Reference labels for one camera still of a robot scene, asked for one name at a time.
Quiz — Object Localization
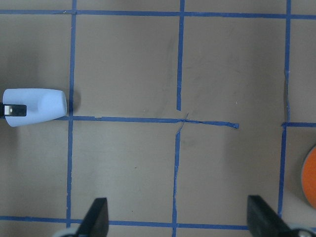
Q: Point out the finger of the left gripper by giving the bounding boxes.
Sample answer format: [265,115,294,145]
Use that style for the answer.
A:
[0,102,27,119]

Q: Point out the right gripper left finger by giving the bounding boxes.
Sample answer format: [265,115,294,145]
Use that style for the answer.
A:
[76,197,109,237]

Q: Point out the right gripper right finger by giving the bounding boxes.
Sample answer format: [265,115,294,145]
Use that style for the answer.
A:
[247,195,299,237]

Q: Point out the large orange can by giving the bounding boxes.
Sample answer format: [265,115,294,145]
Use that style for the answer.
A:
[301,146,316,209]

